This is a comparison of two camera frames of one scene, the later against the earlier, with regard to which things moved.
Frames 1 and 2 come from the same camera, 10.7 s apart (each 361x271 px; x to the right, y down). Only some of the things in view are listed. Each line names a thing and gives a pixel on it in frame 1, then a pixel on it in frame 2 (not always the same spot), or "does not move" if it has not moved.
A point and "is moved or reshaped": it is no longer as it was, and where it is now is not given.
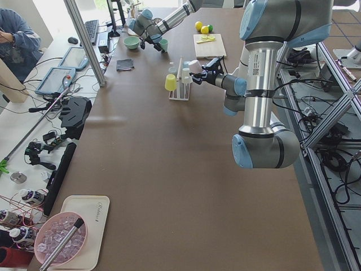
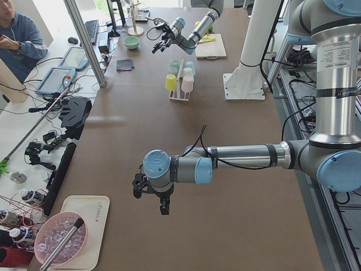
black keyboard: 92,28 does not move
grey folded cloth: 126,64 does not move
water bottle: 32,196 does not move
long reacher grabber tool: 3,165 does not move
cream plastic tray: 94,209 does not move
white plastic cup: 185,76 does not move
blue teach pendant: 56,81 does not move
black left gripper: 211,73 to 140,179
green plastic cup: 164,44 is moved or reshaped
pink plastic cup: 194,66 to 188,83
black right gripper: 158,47 to 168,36
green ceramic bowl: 132,42 does not move
